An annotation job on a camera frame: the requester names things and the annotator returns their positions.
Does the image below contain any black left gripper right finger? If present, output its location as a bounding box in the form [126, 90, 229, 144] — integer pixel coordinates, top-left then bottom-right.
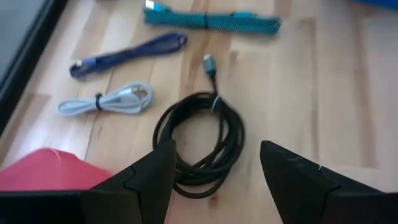
[259, 139, 398, 224]

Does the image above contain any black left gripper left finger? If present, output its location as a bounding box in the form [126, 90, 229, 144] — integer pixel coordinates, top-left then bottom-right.
[80, 139, 177, 224]

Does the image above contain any black cable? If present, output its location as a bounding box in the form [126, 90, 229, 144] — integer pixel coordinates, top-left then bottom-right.
[152, 53, 245, 200]

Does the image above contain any white cable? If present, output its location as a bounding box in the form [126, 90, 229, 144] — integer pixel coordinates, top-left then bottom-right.
[56, 81, 154, 118]

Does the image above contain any teal braided cable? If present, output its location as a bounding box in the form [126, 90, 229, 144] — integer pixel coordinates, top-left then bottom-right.
[142, 0, 282, 37]

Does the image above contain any pink translucent plastic bin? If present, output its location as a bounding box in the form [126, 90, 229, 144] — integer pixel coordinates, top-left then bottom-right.
[0, 147, 113, 191]

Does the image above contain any black table border rail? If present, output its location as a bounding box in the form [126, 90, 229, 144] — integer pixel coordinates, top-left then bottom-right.
[0, 0, 70, 136]

